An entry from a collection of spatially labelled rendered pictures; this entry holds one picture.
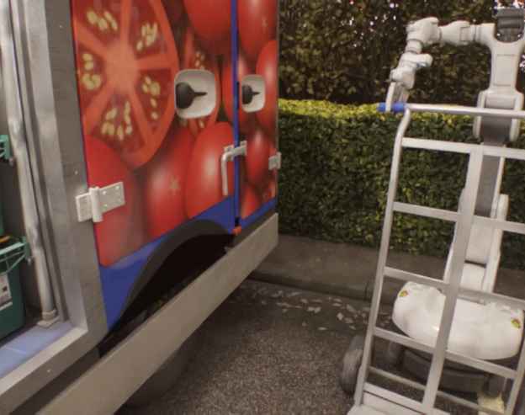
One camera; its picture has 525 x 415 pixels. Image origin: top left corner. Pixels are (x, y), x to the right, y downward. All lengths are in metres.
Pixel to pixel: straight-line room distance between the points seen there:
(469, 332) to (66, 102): 1.64
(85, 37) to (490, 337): 1.75
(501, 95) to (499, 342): 1.17
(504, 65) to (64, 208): 2.02
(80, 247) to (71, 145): 0.26
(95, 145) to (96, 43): 0.26
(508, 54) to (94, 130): 1.90
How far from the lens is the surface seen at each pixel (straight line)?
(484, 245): 2.29
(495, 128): 2.23
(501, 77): 2.31
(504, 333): 1.91
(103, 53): 1.17
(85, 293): 1.19
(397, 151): 1.53
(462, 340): 1.85
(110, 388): 1.41
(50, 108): 1.07
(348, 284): 2.63
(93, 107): 1.13
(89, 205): 1.13
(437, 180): 3.01
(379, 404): 1.86
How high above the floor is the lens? 1.30
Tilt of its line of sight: 18 degrees down
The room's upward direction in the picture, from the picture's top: straight up
